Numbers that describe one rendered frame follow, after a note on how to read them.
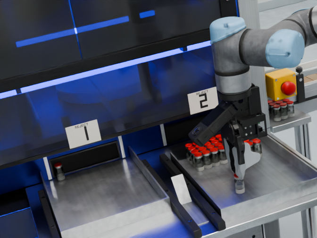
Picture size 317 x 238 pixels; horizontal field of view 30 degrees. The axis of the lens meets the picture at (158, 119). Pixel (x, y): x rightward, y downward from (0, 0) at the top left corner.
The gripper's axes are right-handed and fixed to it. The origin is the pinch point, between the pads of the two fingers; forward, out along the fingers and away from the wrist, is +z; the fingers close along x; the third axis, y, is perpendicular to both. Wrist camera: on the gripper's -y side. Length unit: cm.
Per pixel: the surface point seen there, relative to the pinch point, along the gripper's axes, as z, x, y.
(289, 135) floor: 95, 188, 115
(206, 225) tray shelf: 7.4, -5.4, -10.6
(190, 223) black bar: 5.3, -5.6, -14.2
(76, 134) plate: -7.2, 30.8, -30.0
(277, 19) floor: 95, 444, 250
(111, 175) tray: 7.1, 30.8, -23.3
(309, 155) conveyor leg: 29, 46, 46
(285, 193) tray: 5.1, -6.6, 8.7
